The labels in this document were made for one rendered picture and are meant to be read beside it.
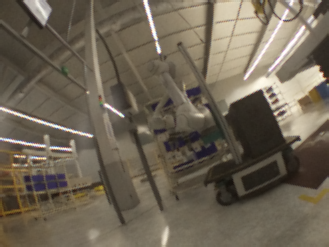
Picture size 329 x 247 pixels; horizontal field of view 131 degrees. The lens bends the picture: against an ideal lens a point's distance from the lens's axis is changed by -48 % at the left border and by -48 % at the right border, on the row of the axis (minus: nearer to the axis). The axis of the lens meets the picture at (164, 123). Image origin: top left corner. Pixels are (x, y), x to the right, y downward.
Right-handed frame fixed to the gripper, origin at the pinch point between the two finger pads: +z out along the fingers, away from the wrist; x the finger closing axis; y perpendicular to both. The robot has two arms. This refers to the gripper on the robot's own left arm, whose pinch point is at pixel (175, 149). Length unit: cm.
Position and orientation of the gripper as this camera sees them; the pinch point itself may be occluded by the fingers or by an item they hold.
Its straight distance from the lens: 148.0
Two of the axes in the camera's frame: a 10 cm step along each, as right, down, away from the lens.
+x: -4.6, -1.5, -8.7
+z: 2.0, 9.4, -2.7
